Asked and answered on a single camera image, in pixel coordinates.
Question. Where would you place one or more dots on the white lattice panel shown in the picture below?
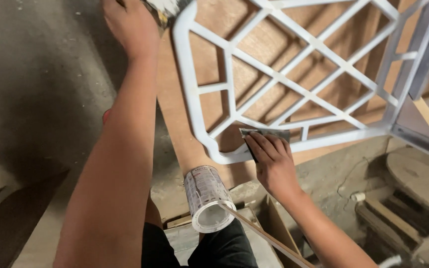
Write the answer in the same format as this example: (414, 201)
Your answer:
(279, 78)

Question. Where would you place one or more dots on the open wooden box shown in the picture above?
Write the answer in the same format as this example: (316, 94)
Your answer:
(277, 227)

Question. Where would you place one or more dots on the black shorts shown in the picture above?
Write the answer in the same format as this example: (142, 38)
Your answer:
(218, 249)

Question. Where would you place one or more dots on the red sandal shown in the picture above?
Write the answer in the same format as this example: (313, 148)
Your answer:
(106, 116)

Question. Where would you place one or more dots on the small white roll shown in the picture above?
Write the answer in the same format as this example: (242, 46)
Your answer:
(358, 196)

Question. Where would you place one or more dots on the labelled tin can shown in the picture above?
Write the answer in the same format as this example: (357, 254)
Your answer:
(205, 193)

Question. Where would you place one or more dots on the round wooden board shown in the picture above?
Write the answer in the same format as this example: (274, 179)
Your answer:
(419, 178)

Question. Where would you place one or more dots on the heap of wooden planks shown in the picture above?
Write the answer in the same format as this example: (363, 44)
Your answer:
(397, 227)

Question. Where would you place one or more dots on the thin wooden stick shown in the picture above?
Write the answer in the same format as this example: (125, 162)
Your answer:
(266, 238)

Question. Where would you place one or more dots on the brown plywood board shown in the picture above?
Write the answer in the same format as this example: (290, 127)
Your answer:
(259, 56)

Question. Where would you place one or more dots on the aluminium frame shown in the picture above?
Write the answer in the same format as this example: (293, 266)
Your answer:
(428, 48)

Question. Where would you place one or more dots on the grey sandpaper sheet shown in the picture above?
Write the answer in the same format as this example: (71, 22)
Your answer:
(274, 133)

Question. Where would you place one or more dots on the person's left hand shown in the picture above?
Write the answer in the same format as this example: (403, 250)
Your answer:
(132, 26)

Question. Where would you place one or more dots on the dark wooden board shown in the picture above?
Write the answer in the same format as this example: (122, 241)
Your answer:
(13, 223)

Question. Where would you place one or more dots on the person's right hand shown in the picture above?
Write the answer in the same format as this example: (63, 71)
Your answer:
(276, 167)

